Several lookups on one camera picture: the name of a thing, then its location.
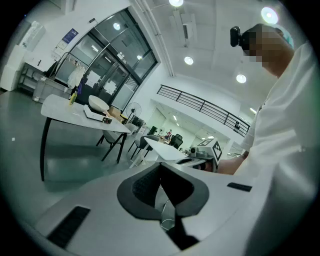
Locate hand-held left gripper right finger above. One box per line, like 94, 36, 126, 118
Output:
159, 162, 210, 218

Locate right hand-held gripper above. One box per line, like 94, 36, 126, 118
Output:
187, 138, 224, 173

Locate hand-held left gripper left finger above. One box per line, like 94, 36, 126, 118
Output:
116, 162, 161, 221

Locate white portable induction cooktop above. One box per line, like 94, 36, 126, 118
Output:
83, 104, 113, 125

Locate cream frying pan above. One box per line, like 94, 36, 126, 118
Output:
88, 94, 114, 120

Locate person's right forearm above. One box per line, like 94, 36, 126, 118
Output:
216, 152, 249, 176

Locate black office chair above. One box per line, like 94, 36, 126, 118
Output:
168, 133, 184, 150

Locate white table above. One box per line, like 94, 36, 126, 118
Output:
143, 136, 188, 162

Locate navy chair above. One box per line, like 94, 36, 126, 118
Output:
128, 134, 161, 169

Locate black balcony railing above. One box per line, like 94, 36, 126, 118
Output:
156, 84, 251, 138

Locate grey chair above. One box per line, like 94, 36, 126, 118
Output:
96, 123, 138, 163

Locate person in white coat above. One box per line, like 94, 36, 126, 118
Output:
233, 42, 320, 256

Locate black standing fan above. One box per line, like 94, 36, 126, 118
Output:
124, 101, 143, 125

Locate cardboard box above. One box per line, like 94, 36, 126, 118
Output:
107, 105, 124, 123

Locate grey marble table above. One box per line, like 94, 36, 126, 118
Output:
40, 93, 132, 182

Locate glass entrance doors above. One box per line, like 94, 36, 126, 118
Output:
53, 8, 161, 118

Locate ceiling air vent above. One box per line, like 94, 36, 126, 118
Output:
168, 9, 198, 47

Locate white lab coat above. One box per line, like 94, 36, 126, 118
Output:
67, 65, 86, 90

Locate teal cap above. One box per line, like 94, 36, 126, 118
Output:
274, 26, 295, 50

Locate white cabinet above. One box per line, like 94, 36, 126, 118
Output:
0, 44, 28, 92

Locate white air conditioner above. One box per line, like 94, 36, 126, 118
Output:
21, 20, 47, 52

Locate black head camera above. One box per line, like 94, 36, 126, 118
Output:
229, 25, 243, 48

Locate blue wall poster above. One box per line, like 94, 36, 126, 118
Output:
61, 28, 80, 44

